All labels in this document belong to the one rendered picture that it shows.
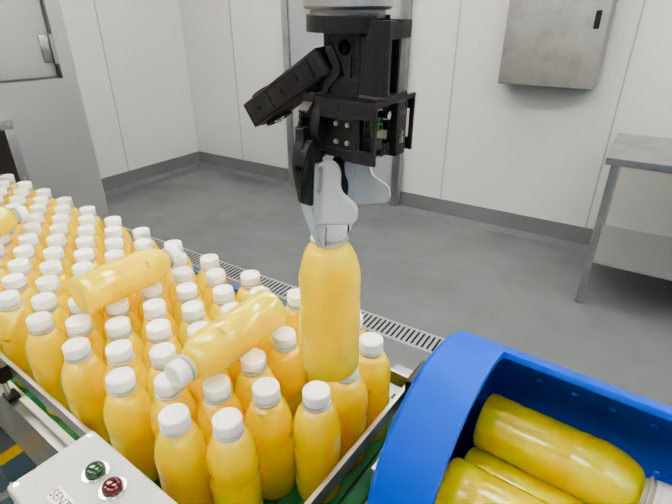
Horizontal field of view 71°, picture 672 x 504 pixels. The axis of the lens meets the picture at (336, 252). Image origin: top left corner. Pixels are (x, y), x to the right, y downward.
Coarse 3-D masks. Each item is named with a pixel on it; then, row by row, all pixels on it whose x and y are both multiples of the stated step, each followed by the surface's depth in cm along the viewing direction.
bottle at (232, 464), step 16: (240, 432) 61; (208, 448) 61; (224, 448) 60; (240, 448) 60; (256, 448) 63; (208, 464) 61; (224, 464) 60; (240, 464) 60; (256, 464) 63; (224, 480) 61; (240, 480) 61; (256, 480) 64; (224, 496) 62; (240, 496) 62; (256, 496) 65
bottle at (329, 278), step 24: (312, 240) 49; (312, 264) 49; (336, 264) 49; (312, 288) 50; (336, 288) 49; (360, 288) 53; (312, 312) 51; (336, 312) 51; (312, 336) 53; (336, 336) 52; (312, 360) 55; (336, 360) 54
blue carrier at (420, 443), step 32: (448, 352) 51; (480, 352) 51; (512, 352) 53; (416, 384) 48; (448, 384) 48; (480, 384) 47; (512, 384) 64; (544, 384) 60; (576, 384) 49; (608, 384) 50; (416, 416) 46; (448, 416) 45; (576, 416) 60; (608, 416) 57; (640, 416) 54; (384, 448) 47; (416, 448) 45; (448, 448) 44; (640, 448) 57; (384, 480) 46; (416, 480) 44
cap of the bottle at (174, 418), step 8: (168, 408) 62; (176, 408) 62; (184, 408) 62; (160, 416) 61; (168, 416) 61; (176, 416) 61; (184, 416) 61; (160, 424) 60; (168, 424) 59; (176, 424) 60; (184, 424) 61; (168, 432) 60; (176, 432) 60
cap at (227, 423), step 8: (224, 408) 62; (232, 408) 62; (216, 416) 61; (224, 416) 61; (232, 416) 61; (240, 416) 61; (216, 424) 59; (224, 424) 59; (232, 424) 59; (240, 424) 60; (216, 432) 59; (224, 432) 59; (232, 432) 59
